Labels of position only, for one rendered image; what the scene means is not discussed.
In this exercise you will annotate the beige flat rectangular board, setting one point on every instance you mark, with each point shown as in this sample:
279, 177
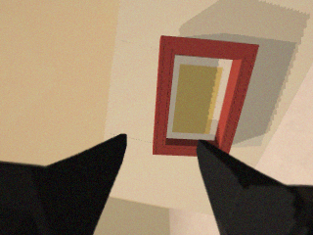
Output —
283, 29

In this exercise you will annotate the red picture frame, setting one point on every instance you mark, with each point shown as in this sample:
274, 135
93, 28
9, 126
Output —
200, 92

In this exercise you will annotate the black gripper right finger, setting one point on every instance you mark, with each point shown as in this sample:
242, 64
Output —
245, 201

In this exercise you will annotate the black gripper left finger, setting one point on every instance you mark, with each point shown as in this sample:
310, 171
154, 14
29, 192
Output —
66, 197

